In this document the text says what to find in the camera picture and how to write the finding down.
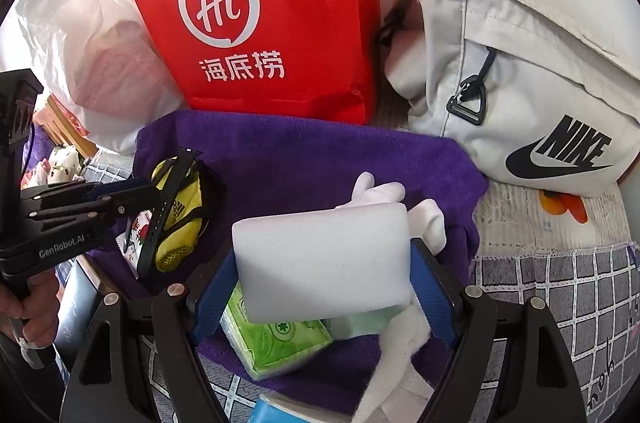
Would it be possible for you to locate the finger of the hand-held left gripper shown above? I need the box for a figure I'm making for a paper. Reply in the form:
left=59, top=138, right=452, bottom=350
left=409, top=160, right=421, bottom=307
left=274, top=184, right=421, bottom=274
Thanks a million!
left=27, top=147, right=203, bottom=279
left=22, top=177, right=168, bottom=208

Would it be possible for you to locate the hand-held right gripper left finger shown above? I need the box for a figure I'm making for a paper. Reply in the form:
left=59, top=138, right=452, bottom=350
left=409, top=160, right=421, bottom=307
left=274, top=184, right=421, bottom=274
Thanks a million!
left=60, top=248, right=241, bottom=423

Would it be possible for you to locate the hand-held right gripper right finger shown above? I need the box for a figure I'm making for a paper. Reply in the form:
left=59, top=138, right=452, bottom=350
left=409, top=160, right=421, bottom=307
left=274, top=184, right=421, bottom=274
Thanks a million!
left=409, top=238, right=588, bottom=423

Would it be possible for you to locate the small yellow bag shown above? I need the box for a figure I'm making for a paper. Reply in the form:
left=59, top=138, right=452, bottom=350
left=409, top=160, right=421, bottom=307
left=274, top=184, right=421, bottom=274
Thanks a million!
left=150, top=157, right=211, bottom=273

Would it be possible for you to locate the white sponge block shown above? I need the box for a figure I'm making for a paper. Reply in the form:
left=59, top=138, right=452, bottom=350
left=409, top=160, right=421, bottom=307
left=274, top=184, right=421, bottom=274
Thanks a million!
left=231, top=201, right=412, bottom=325

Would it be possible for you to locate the person's left hand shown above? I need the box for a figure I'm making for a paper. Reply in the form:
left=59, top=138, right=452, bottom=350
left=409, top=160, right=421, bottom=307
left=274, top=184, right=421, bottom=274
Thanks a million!
left=0, top=275, right=63, bottom=349

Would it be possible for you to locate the white red snack packet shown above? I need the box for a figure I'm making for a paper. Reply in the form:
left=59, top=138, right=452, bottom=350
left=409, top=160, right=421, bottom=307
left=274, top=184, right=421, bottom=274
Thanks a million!
left=116, top=208, right=156, bottom=279

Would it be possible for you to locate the white pink plush toy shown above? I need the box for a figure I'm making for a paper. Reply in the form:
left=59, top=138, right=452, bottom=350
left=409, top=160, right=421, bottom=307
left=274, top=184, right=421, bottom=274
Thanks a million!
left=22, top=145, right=83, bottom=188

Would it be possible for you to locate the grey flat object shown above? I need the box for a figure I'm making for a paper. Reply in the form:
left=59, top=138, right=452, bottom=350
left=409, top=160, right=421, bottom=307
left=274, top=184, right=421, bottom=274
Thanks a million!
left=52, top=258, right=108, bottom=364

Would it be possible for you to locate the green tissue pack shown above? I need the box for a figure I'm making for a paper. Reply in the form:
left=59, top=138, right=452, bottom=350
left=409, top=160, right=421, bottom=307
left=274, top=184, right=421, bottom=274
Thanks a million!
left=220, top=280, right=333, bottom=379

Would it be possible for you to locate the white fluffy cloth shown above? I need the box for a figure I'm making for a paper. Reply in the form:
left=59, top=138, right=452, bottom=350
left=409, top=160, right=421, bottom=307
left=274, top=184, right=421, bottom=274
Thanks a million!
left=352, top=303, right=436, bottom=423

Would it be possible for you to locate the brown cardboard box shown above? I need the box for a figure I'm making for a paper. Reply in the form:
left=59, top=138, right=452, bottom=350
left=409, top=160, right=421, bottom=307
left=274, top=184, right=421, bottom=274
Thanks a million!
left=32, top=95, right=98, bottom=156

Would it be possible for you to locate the white glove with mint cuff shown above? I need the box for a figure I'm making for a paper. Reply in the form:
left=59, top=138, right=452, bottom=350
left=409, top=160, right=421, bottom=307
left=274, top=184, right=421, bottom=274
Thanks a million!
left=327, top=172, right=447, bottom=341

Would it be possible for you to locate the light blue packet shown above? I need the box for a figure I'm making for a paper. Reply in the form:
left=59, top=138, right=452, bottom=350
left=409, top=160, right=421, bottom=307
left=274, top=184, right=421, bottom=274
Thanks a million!
left=247, top=393, right=351, bottom=423

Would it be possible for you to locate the white plastic bag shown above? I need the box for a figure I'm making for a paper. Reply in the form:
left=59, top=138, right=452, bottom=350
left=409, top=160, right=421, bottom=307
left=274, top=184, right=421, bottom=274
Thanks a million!
left=12, top=0, right=193, bottom=154

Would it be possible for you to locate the purple towel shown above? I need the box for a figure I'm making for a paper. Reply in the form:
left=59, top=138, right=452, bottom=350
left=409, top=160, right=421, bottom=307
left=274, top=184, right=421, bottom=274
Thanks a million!
left=112, top=110, right=490, bottom=396

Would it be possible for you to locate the small orange item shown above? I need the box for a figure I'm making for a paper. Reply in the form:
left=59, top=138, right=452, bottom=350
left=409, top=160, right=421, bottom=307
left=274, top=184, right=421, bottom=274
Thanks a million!
left=539, top=189, right=590, bottom=224

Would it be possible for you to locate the grey checked blanket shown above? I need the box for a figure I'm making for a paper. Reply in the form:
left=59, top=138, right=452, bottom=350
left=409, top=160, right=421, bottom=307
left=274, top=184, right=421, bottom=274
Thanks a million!
left=55, top=160, right=640, bottom=423

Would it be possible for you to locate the light grey waist bag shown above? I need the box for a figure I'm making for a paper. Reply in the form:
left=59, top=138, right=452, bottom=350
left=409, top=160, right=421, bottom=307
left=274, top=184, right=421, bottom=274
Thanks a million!
left=377, top=0, right=640, bottom=198

